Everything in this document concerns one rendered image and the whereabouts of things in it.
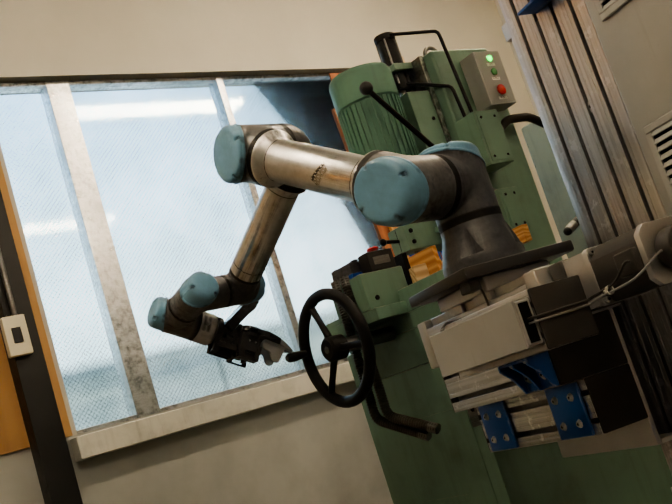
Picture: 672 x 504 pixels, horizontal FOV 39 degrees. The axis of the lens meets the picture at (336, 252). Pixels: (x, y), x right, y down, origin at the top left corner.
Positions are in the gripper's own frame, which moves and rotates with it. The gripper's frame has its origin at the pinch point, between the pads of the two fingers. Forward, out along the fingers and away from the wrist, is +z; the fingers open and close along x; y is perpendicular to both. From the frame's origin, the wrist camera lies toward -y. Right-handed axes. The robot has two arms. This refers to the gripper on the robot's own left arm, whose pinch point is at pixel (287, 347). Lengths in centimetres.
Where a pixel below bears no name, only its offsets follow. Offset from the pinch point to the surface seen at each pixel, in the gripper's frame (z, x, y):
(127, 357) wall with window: -4, -119, -24
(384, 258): 13.3, 18.1, -23.0
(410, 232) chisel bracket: 22.3, 14.3, -35.1
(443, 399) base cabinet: 32.1, 21.7, 8.5
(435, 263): 23.9, 24.7, -23.3
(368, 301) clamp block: 10.5, 17.9, -10.6
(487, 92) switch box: 33, 28, -77
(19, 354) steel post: -43, -102, -10
